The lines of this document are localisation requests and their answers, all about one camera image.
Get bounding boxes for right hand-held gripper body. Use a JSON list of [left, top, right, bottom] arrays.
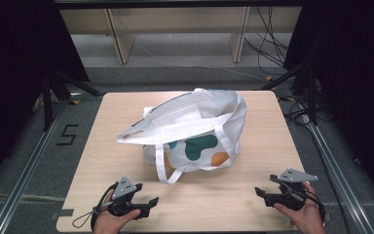
[[264, 168, 319, 212]]

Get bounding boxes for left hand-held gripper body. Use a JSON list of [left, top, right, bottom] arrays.
[[107, 175, 151, 219]]

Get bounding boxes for white tote bag coloured blobs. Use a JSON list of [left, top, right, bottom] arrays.
[[116, 87, 248, 185]]

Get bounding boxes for person's left hand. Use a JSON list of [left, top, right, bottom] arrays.
[[93, 189, 142, 234]]

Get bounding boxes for person's right hand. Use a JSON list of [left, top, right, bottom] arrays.
[[272, 180, 327, 234]]

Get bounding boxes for grey tape strip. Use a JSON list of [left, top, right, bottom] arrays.
[[50, 208, 75, 221]]

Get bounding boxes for black metal stand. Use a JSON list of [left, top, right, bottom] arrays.
[[260, 48, 319, 127], [41, 68, 102, 132]]

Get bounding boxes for dark curtain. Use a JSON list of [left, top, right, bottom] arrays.
[[283, 0, 374, 215], [0, 0, 91, 195]]

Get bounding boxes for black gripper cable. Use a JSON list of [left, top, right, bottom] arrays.
[[90, 181, 120, 232], [303, 189, 327, 226]]

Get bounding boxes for aluminium floor rail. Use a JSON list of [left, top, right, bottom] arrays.
[[298, 102, 374, 234], [0, 93, 74, 234]]

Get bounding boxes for thin black cord loop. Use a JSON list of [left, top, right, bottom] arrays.
[[71, 210, 95, 229]]

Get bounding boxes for tangle of black cables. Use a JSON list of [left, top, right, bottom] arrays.
[[278, 93, 333, 127]]

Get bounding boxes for bundle of black floor cables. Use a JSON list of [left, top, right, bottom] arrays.
[[243, 5, 290, 76]]

